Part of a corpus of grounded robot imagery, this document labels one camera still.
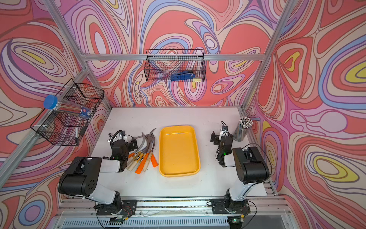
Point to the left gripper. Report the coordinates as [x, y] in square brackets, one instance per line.
[130, 145]

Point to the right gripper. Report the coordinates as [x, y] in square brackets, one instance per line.
[216, 138]

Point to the orange handle sickle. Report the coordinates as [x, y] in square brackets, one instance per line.
[153, 159]
[142, 163]

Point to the yellow plastic tray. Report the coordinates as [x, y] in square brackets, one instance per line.
[178, 152]

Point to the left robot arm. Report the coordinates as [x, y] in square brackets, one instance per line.
[81, 178]

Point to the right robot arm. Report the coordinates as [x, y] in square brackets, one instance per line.
[251, 169]

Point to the silver bulldog clip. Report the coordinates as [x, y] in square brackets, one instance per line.
[110, 137]

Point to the cup of pencils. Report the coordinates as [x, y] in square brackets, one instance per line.
[244, 124]

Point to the black marker in basket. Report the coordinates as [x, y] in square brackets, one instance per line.
[76, 137]

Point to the blue tool in basket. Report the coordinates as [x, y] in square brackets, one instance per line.
[184, 75]

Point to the clear bottle blue cap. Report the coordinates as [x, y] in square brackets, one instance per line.
[52, 102]

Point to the left wire basket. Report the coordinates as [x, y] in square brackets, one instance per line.
[59, 128]

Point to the wire basket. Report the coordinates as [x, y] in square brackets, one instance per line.
[160, 64]
[59, 128]

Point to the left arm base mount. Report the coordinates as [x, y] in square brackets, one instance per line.
[125, 207]

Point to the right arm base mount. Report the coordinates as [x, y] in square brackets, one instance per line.
[226, 206]

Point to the back wire basket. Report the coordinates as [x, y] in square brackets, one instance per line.
[160, 64]

